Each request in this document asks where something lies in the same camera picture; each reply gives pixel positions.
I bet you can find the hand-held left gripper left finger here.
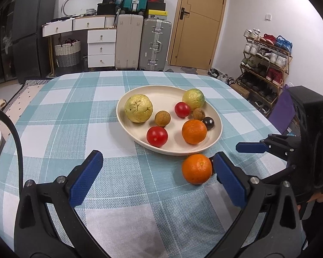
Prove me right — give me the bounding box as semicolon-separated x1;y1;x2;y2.
13;150;111;258

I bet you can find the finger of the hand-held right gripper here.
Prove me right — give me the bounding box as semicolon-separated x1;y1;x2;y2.
236;134;302;162
260;165;298;186

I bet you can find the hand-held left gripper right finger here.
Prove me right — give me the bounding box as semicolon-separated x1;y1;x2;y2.
213;152;306;258

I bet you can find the orange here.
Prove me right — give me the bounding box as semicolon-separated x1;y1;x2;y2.
181;119;208;145
181;153;213;185

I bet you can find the large green guava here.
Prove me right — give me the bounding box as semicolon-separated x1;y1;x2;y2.
124;94;153;123

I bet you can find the cream oval plate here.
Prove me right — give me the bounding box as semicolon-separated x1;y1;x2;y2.
116;85;223;156

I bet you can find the person's right forearm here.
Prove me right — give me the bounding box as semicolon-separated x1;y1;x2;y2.
301;201;323;258

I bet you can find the person's right hand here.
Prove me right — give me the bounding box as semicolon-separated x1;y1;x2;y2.
309;185;323;204

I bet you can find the purple bag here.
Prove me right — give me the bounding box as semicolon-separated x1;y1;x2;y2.
268;90;297;133

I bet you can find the brown cardboard box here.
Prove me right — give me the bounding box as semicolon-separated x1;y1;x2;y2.
230;83;250;98

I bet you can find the small brown longan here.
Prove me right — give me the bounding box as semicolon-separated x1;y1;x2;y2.
192;108;206;121

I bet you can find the wooden shoe rack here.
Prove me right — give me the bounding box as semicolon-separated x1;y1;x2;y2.
236;39;292;116

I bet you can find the small yellow-green guava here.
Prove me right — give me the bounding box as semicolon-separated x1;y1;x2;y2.
182;88;205;111

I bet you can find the shoe rack with shoes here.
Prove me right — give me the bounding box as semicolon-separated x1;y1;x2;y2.
236;28;293;115

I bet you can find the pile of sneakers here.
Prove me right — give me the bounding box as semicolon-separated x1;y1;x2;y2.
207;68;236;85

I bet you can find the small red tomato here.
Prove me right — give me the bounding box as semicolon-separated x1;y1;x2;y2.
174;102;191;118

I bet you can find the large red tomato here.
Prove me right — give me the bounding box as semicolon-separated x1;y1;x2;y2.
146;126;169;148

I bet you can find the large brown longan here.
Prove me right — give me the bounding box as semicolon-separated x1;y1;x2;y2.
154;111;171;127

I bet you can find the striped rug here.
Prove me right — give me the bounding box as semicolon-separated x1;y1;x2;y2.
0;79;50;140

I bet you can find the woven laundry basket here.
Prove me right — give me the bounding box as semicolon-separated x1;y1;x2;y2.
54;40;82;68

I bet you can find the wooden door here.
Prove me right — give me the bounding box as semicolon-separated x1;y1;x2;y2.
168;0;229;70

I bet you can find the white three-drawer cabinet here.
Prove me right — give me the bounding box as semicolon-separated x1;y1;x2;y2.
87;29;117;68

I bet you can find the silver suitcase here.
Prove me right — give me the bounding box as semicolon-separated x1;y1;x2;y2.
139;18;172;72

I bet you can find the beige suitcase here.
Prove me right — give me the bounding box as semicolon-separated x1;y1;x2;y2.
115;14;144;70

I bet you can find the white drawer desk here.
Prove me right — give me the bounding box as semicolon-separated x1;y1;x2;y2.
42;16;117;37

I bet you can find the dark glass cabinet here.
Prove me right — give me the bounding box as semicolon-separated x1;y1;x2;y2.
0;5;17;86

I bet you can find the yellow shoe box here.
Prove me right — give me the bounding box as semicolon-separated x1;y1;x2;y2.
145;9;168;20

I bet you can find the dark grey refrigerator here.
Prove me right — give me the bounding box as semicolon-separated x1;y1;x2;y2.
12;0;60;82

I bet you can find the black storage bag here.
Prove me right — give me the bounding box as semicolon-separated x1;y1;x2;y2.
97;3;117;16

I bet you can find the black cable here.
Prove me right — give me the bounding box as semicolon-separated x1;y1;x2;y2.
0;103;23;194

